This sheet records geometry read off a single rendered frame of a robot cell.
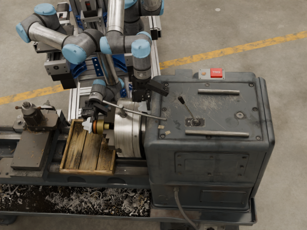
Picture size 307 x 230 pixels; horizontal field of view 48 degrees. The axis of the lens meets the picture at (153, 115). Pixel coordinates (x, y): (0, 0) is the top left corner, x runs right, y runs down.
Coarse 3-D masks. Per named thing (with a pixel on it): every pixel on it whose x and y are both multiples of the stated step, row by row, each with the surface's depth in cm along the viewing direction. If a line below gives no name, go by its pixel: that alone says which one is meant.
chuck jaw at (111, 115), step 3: (120, 99) 180; (123, 99) 180; (111, 102) 180; (114, 102) 180; (111, 108) 180; (114, 108) 179; (108, 111) 181; (111, 111) 180; (114, 111) 180; (108, 114) 181; (111, 114) 181; (114, 114) 180; (105, 117) 182; (108, 117) 181; (111, 117) 181; (114, 117) 181; (105, 120) 182; (108, 120) 182; (111, 120) 182
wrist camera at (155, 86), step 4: (152, 80) 151; (148, 84) 148; (152, 84) 148; (156, 84) 150; (160, 84) 151; (148, 88) 149; (152, 88) 149; (156, 88) 149; (160, 88) 149; (164, 88) 151; (168, 88) 152; (156, 92) 150; (160, 92) 150; (164, 92) 150; (168, 92) 150
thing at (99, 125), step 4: (96, 120) 184; (100, 120) 183; (92, 124) 183; (96, 124) 183; (100, 124) 182; (104, 124) 183; (108, 124) 182; (92, 128) 182; (96, 128) 182; (100, 128) 181; (104, 128) 182; (108, 128) 182; (96, 132) 184; (100, 132) 182
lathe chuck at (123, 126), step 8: (128, 104) 174; (120, 112) 171; (128, 112) 170; (120, 120) 169; (128, 120) 169; (120, 128) 168; (128, 128) 168; (120, 136) 169; (128, 136) 169; (120, 144) 171; (128, 144) 170; (128, 152) 174
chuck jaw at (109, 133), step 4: (104, 132) 180; (108, 132) 180; (112, 132) 180; (104, 136) 181; (108, 136) 178; (112, 136) 178; (108, 140) 179; (112, 140) 176; (108, 144) 175; (112, 144) 175; (112, 148) 176; (120, 152) 176
